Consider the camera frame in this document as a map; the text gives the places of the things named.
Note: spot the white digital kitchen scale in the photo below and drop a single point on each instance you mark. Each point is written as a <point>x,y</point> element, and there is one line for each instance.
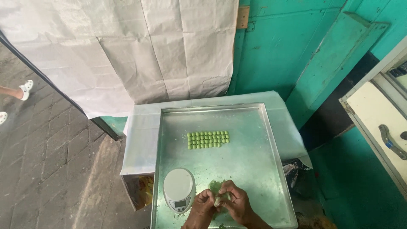
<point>178,187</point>

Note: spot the large square metal tray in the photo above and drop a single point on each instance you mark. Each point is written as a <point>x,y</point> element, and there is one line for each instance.
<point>248,159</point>

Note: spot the black metal pole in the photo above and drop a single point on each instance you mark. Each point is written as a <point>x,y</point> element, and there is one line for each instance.
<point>57,87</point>

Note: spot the brown bundle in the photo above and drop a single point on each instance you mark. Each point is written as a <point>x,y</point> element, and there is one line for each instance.
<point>318,222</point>

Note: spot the pale green dough piece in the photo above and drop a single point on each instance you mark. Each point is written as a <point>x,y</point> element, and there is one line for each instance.
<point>220,200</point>

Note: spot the small wooden block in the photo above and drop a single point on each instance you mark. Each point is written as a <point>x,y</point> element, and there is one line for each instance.
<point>243,17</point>

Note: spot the cardboard box with yellow packets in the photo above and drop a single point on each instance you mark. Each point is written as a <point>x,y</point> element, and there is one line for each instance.
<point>140,190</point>

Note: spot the white perforated clog shoe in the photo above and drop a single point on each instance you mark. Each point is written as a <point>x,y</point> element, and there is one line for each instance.
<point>26,89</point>
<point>3,117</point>

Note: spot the person's right hand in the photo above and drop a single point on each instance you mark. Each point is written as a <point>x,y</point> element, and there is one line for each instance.
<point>240,205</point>

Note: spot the teal wooden plank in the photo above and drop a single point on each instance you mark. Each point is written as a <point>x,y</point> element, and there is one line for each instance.
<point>330,66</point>

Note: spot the black plastic bag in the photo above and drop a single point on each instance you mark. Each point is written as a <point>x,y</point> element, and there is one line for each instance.
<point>295,173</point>

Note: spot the person's left hand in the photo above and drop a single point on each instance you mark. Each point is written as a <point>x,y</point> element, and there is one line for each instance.
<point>202,208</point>

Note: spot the large white hanging sheet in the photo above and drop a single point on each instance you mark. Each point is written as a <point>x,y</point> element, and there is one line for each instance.
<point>127,47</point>

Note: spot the green dough lump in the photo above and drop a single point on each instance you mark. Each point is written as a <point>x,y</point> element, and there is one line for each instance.
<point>215,186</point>

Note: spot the person's left fingers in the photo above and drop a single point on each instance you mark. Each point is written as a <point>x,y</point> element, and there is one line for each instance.
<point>210,196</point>

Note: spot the rows of green dough balls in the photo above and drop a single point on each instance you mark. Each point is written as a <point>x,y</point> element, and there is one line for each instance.
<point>207,139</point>

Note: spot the person's right fingers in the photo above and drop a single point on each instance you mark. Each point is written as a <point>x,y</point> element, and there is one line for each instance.
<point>229,188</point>

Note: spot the white table cover sheet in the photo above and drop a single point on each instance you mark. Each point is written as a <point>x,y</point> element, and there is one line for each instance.
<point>140,140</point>

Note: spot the white cabinet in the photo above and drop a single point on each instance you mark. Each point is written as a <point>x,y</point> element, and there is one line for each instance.
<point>378,111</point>

